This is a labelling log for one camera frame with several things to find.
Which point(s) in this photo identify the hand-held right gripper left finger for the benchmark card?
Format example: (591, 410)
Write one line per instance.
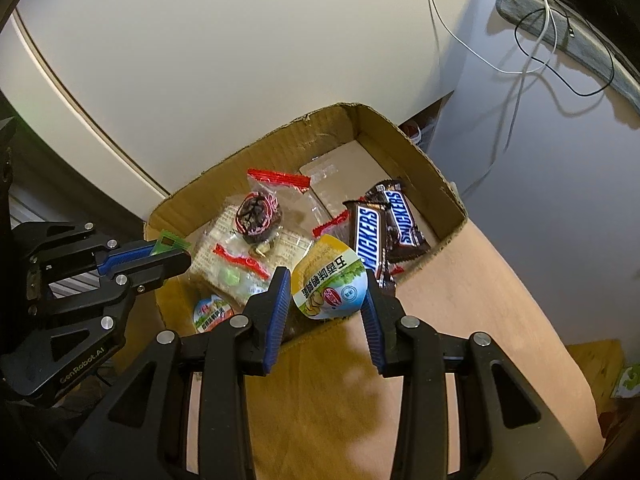
(277, 320)

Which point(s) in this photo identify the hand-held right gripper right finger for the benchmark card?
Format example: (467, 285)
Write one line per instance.
(372, 330)

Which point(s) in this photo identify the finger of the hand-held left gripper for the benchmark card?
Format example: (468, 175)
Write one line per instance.
(160, 266)
(125, 256)

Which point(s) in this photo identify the clear cracker packet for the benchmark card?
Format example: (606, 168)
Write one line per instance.
(210, 245)

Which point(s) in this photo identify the yellow lid snack cup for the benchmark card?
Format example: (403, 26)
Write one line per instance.
(330, 280)

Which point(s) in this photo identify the small colourful lid jelly cup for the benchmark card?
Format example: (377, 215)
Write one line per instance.
(210, 314)

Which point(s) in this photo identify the brown chocolate bar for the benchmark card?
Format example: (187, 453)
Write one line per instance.
(405, 220)
(367, 237)

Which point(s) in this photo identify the clear packet with red seals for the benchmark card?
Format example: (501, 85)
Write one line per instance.
(257, 215)

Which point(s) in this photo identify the red candy wrapper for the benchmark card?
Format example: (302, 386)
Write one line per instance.
(332, 222)

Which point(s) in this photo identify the brown cardboard box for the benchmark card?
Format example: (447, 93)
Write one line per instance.
(415, 180)

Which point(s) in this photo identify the peach table cloth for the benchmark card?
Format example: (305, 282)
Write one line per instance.
(475, 285)

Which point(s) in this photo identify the white cabinet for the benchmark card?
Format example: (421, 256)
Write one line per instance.
(200, 85)

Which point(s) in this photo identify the green carton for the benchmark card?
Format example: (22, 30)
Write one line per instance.
(627, 382)

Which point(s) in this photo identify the grey stone window sill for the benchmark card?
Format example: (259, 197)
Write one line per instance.
(530, 5)

